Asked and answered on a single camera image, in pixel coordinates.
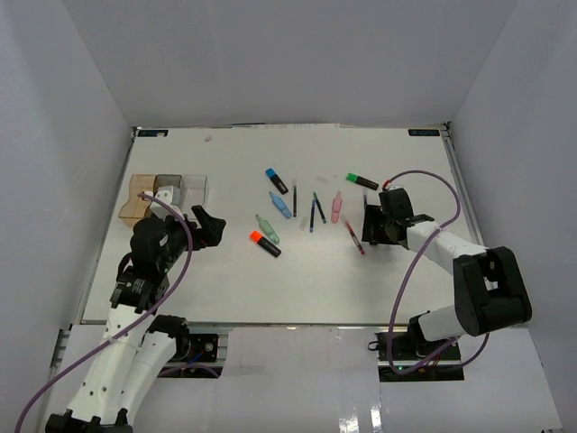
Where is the pink transparent highlighter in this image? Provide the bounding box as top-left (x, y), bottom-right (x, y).
top-left (331, 190), bottom-right (343, 224)

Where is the orange cap black highlighter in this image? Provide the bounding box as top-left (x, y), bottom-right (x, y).
top-left (250, 231), bottom-right (281, 258)

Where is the brown transparent container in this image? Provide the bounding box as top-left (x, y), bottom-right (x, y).
top-left (118, 174), bottom-right (156, 228)

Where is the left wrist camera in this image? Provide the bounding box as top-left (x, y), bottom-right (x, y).
top-left (150, 186), bottom-right (183, 221)

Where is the blue table label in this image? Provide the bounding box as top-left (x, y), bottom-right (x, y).
top-left (137, 129), bottom-right (169, 138)
top-left (408, 129), bottom-right (440, 137)

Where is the left blue table label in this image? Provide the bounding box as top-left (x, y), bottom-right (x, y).
top-left (137, 129), bottom-right (169, 138)

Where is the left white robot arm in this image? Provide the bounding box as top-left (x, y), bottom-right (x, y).
top-left (44, 205), bottom-right (226, 432)

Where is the blue cap black highlighter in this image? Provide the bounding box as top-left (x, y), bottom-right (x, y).
top-left (265, 168), bottom-right (289, 195)

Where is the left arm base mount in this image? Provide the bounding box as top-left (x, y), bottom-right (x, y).
top-left (158, 334), bottom-right (223, 379)

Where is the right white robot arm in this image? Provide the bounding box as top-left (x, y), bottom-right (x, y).
top-left (362, 188), bottom-right (533, 364)

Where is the blue transparent highlighter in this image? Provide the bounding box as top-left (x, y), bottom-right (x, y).
top-left (269, 191), bottom-right (292, 219)

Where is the right blue table label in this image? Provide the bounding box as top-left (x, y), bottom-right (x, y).
top-left (408, 129), bottom-right (440, 137)

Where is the green cap black highlighter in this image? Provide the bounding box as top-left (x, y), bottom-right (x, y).
top-left (346, 172), bottom-right (380, 190)

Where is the green transparent highlighter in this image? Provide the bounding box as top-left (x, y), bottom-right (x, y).
top-left (256, 215), bottom-right (280, 245)

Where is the blue pen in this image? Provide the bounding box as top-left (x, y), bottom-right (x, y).
top-left (309, 199), bottom-right (316, 234)

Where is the black pen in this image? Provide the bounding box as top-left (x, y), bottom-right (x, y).
top-left (292, 179), bottom-right (298, 218)

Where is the red pen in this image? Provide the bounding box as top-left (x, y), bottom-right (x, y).
top-left (344, 220), bottom-right (365, 255)

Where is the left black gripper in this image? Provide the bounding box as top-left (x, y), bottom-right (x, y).
top-left (159, 205), bottom-right (226, 272)

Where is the green pen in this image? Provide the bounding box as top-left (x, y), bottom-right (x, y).
top-left (313, 191), bottom-right (327, 224)

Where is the grey transparent container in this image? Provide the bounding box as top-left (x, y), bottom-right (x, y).
top-left (153, 174), bottom-right (182, 207)

